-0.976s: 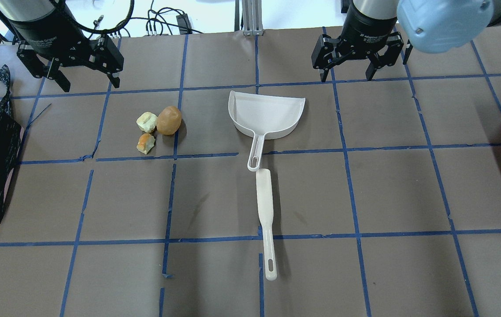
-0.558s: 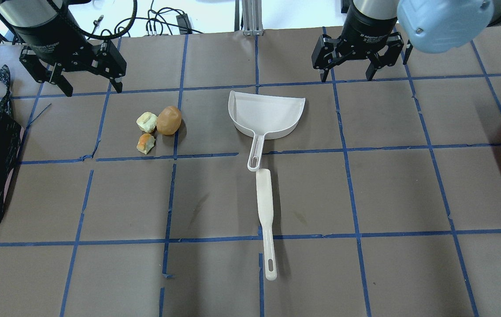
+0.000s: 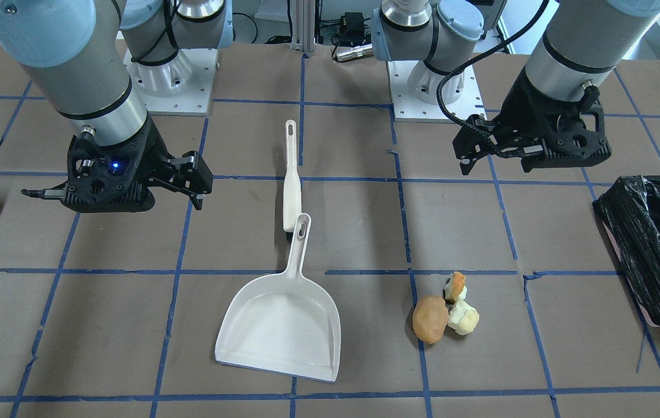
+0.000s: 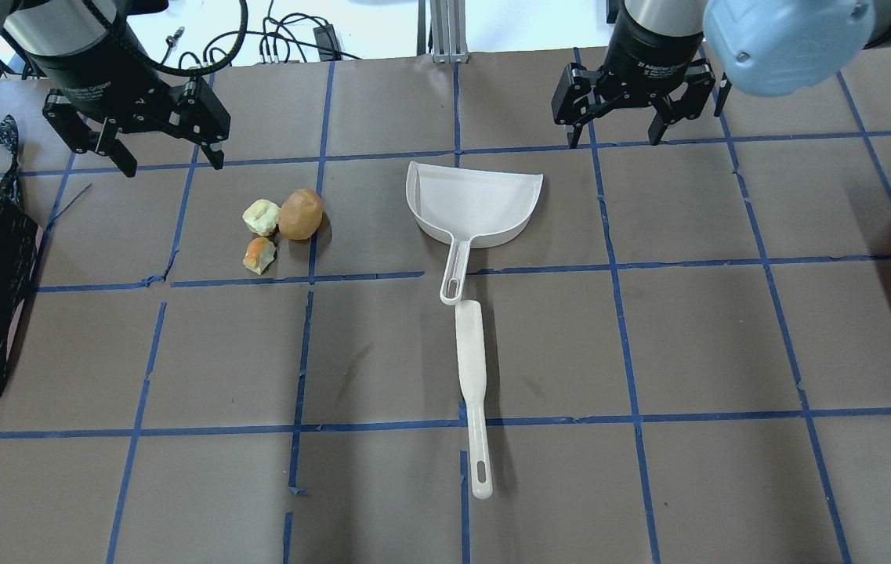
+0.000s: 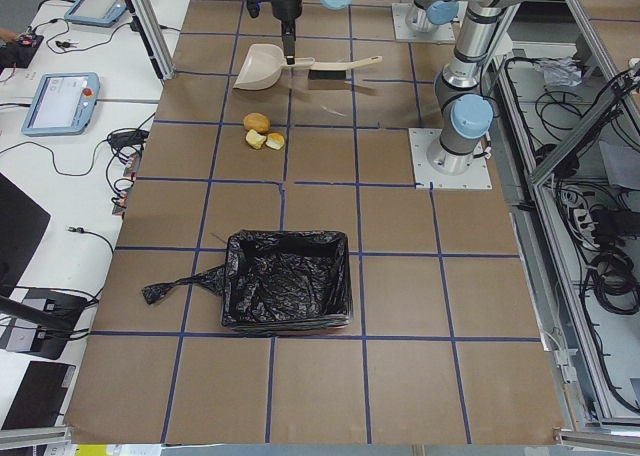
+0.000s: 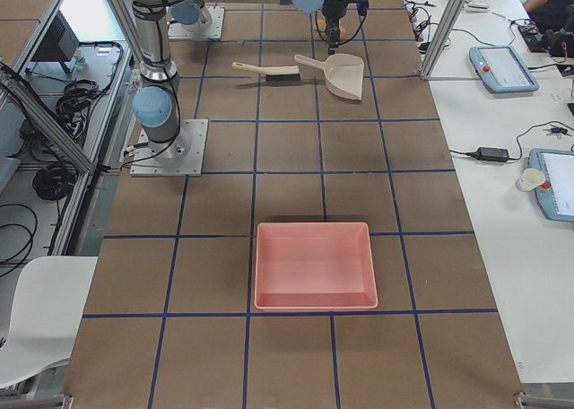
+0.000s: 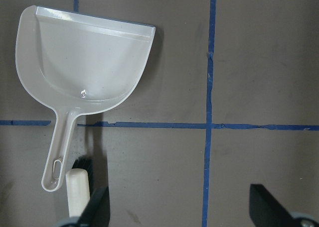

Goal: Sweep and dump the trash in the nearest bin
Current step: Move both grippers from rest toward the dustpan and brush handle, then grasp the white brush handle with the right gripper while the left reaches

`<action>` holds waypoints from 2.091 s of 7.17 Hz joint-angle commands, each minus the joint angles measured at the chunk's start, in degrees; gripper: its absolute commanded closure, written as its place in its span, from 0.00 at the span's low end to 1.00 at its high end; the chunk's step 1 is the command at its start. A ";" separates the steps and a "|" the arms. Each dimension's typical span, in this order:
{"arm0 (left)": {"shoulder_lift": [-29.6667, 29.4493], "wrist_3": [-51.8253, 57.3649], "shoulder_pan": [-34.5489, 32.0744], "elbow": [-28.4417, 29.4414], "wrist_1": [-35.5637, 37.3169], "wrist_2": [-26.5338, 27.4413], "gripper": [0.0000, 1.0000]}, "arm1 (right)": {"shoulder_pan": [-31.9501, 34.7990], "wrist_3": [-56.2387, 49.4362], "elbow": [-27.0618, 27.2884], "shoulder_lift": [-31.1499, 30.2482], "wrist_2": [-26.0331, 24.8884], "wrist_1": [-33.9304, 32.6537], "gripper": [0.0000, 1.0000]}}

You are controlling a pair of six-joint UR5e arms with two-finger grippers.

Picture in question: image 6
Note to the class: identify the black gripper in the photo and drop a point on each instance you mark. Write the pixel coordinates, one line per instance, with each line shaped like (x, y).
(334, 9)

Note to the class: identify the white plastic dustpan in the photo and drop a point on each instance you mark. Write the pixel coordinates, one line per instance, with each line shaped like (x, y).
(343, 73)

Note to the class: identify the white hand brush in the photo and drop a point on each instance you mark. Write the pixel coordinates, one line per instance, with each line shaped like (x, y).
(287, 73)

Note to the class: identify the pink plastic bin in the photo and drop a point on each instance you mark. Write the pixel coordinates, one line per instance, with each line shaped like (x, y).
(314, 266)

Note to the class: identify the far teach pendant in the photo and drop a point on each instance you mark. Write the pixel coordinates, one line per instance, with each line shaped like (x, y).
(502, 70)

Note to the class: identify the teach pendant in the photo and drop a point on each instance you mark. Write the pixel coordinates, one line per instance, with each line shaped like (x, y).
(555, 200)
(502, 70)

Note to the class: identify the black power adapter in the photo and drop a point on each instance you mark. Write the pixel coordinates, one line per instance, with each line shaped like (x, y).
(489, 154)

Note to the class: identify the paper cup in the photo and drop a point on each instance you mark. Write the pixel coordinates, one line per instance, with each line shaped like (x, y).
(530, 179)

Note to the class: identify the near teach pendant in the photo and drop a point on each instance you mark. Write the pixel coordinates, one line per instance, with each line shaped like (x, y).
(555, 200)

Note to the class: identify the white chair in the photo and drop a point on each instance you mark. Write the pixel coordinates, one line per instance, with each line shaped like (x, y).
(47, 309)

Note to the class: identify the aluminium frame post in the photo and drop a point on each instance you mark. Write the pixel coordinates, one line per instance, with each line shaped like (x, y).
(439, 39)

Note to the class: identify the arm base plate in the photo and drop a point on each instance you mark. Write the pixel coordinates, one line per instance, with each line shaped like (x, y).
(192, 23)
(184, 157)

